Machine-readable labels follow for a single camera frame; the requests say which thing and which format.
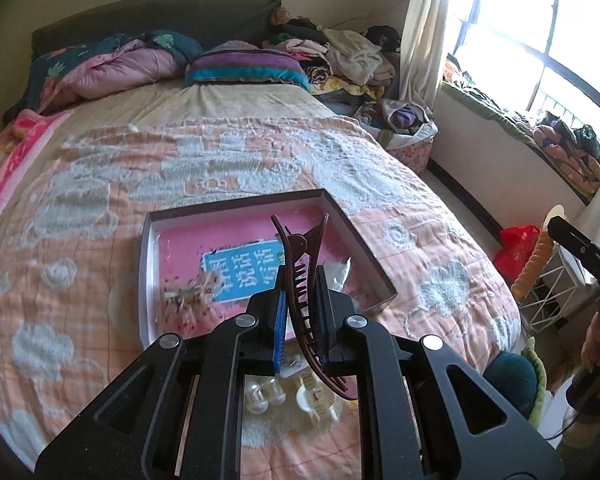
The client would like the striped purple teal pillow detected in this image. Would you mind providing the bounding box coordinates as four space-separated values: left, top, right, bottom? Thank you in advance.
184 42 311 92

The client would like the clear earring packet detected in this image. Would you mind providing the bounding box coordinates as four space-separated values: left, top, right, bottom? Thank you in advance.
325 255 356 293

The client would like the grey cardboard box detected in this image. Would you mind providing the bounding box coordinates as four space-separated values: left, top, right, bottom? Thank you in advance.
138 188 398 348

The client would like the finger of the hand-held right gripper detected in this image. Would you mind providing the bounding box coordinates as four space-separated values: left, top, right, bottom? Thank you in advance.
546 215 600 286

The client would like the floral laundry basket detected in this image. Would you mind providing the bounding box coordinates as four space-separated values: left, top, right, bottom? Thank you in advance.
382 97 440 173

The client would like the brown hair claw clip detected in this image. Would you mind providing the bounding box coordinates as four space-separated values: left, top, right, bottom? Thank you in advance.
271 213 361 402

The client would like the person's right hand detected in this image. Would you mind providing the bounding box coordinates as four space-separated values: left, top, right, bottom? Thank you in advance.
580 309 600 377

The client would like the window with dark frame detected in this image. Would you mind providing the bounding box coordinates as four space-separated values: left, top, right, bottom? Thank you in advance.
445 0 600 161

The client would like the cream curtain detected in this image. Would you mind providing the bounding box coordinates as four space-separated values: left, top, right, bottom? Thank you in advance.
397 0 481 113

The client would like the clothes heap on window seat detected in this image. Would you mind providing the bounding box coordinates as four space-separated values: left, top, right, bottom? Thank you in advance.
530 110 600 196

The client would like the white wire rack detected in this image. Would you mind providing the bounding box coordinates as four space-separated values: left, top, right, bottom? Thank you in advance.
517 245 597 333

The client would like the pearl hair claw clip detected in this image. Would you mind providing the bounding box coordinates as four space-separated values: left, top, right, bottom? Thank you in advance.
243 377 287 411
295 367 342 423

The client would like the red plastic bag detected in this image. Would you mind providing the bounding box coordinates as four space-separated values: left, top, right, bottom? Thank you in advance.
494 225 541 277

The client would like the dark green round cushion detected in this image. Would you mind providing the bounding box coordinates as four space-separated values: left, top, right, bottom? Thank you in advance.
482 337 548 423

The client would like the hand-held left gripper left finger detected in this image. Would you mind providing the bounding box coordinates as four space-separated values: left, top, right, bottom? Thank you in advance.
34 266 288 480

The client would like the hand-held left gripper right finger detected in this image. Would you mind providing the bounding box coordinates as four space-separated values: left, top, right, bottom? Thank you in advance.
315 264 567 480

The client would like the pile of clothes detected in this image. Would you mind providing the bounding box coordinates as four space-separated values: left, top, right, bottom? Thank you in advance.
265 7 403 106

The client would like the floral fabric scrunchie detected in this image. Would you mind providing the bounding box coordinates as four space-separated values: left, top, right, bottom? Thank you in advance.
162 267 226 332

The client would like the orange twisted toy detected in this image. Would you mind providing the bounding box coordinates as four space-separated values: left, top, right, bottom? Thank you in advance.
511 205 566 302

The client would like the dark headboard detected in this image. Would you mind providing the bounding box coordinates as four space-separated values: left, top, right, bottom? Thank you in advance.
30 0 283 61

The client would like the pink printed blanket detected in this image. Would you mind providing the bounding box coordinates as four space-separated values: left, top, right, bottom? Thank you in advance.
0 109 73 261

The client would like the green window seat cushion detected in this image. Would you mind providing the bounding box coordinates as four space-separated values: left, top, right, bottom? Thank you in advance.
440 82 591 206

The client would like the pink and navy quilt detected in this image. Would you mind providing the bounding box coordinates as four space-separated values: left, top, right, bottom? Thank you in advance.
22 30 203 111

